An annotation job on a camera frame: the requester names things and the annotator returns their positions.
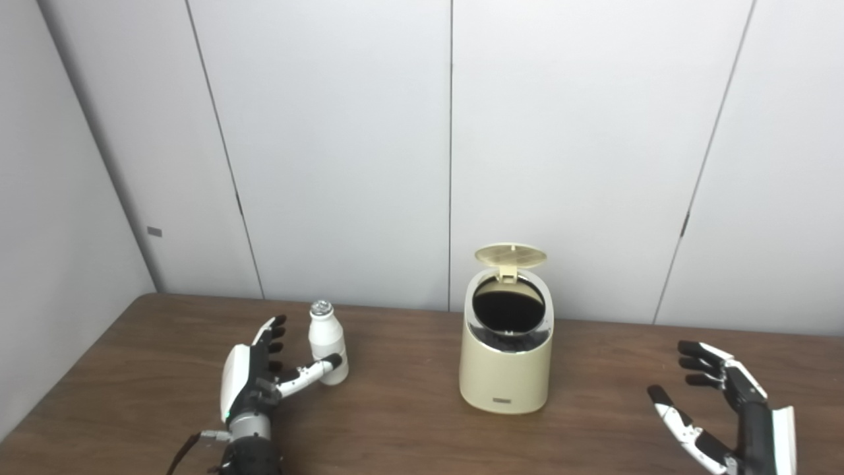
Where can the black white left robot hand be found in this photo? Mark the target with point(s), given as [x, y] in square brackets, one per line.
[241, 382]

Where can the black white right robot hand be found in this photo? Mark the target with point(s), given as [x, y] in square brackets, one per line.
[755, 429]

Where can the small white plastic bottle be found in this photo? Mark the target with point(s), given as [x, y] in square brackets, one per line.
[326, 336]

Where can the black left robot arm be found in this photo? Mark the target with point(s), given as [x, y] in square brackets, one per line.
[250, 455]

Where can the cream-colored bin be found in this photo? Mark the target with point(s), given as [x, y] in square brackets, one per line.
[504, 376]

